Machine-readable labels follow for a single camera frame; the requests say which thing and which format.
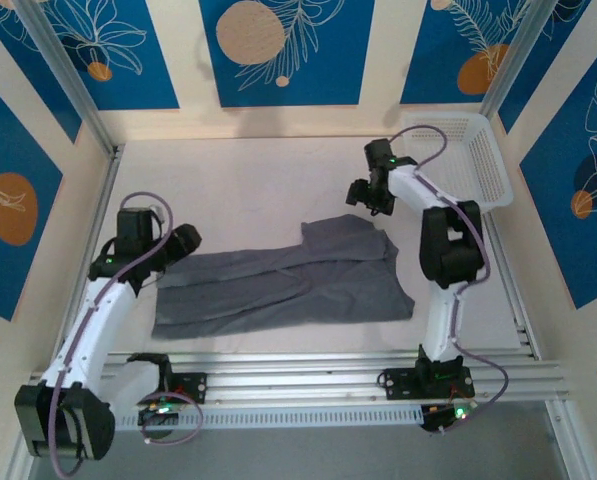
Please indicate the aluminium table edge rail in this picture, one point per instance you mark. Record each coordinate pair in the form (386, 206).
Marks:
(100, 200)
(513, 290)

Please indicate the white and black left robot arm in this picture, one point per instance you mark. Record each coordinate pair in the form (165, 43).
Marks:
(90, 335)

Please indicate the aluminium frame post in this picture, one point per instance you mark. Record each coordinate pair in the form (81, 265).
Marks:
(68, 80)
(513, 55)

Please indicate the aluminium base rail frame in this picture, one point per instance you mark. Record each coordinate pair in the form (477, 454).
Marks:
(298, 372)

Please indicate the grey t-shirt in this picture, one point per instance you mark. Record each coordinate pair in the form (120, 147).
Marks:
(298, 285)

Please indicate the white plastic mesh basket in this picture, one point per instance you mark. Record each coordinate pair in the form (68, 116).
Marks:
(483, 160)

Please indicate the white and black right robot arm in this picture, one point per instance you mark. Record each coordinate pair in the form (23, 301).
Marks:
(450, 245)

